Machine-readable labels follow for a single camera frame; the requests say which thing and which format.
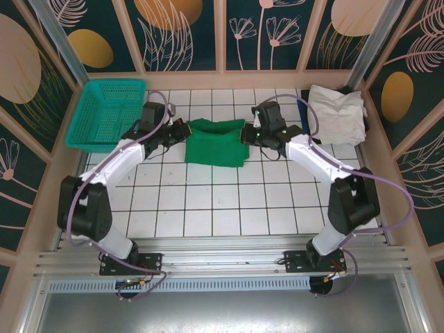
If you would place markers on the green t-shirt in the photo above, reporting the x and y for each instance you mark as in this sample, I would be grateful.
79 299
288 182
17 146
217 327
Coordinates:
215 145

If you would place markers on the teal plastic basket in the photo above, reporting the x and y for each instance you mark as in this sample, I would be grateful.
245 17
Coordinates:
104 118

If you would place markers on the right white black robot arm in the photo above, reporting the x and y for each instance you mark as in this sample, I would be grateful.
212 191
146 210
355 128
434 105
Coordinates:
312 152

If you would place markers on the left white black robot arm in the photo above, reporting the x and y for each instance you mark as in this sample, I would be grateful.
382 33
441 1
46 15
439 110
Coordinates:
118 159

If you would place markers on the stack of folded clothes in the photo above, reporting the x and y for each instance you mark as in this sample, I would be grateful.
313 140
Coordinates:
305 94

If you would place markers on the blue folded t-shirt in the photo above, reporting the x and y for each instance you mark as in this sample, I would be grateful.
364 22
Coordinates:
304 121

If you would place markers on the white folded t-shirt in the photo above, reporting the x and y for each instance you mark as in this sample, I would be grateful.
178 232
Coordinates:
336 114

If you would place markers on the yellow power connector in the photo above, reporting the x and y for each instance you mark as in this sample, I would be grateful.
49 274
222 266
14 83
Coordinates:
142 283
327 278

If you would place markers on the grey metal sheet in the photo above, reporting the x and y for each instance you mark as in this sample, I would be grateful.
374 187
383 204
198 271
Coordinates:
222 312

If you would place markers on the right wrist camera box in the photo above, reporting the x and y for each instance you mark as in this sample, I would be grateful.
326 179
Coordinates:
268 112

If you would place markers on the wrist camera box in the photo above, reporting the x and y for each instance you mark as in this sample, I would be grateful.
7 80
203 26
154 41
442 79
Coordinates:
152 112
268 112

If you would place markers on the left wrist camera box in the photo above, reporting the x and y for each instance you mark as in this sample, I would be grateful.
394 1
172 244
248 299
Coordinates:
152 112

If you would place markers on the aluminium frame post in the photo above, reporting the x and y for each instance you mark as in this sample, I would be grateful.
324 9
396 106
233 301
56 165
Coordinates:
73 59
373 38

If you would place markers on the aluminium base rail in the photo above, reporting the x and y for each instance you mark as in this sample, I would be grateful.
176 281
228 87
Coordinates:
222 258

